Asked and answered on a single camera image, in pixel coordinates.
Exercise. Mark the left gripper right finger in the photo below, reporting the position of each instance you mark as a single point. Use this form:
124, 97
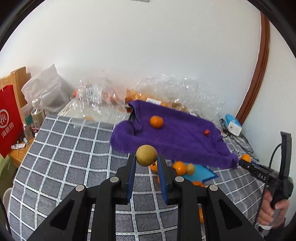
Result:
222, 219

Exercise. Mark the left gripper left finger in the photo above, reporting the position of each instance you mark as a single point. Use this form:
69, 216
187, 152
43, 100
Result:
89, 207

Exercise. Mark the brown-green round fruit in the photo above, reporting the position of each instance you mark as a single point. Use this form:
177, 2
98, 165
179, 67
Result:
146, 155

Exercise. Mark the red cherry tomato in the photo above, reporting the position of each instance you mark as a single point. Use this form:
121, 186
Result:
206, 132

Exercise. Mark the large rough orange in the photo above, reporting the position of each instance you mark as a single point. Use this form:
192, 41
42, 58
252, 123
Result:
156, 121

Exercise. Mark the orange mandarin front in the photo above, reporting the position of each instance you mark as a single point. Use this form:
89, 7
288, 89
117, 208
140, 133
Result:
198, 183

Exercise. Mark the oval orange kumquat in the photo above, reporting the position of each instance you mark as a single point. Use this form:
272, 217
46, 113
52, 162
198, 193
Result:
201, 218

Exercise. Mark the small orange mandarin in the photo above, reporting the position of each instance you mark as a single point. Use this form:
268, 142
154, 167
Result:
246, 157

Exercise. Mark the right hand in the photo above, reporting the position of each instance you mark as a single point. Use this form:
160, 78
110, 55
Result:
276, 215

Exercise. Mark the blue star mat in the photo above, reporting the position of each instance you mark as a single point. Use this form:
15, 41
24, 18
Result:
202, 174

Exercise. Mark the purple towel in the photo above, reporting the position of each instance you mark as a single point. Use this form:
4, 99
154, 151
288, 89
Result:
181, 138

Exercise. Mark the grey checked tablecloth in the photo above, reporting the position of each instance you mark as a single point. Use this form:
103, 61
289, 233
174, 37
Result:
70, 151

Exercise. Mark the blue white box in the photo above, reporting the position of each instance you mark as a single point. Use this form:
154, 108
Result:
232, 125

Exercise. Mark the black tray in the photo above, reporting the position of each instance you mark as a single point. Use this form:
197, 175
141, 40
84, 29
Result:
132, 115

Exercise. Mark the clear plastic fruit bag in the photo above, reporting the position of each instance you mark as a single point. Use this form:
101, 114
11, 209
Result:
179, 93

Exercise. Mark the red paper bag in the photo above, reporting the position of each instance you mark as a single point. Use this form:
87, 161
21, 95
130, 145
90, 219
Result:
11, 126

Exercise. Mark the small clear plastic bag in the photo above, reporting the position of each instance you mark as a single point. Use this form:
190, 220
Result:
99, 96

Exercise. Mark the plastic bottle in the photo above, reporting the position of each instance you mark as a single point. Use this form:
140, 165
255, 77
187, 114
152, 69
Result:
37, 114

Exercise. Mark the white plastic bag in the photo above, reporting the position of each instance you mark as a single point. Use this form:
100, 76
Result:
47, 88

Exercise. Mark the wooden chair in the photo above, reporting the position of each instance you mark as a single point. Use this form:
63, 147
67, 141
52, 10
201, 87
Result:
17, 78

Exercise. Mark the brown door frame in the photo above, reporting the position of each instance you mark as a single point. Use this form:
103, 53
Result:
259, 71

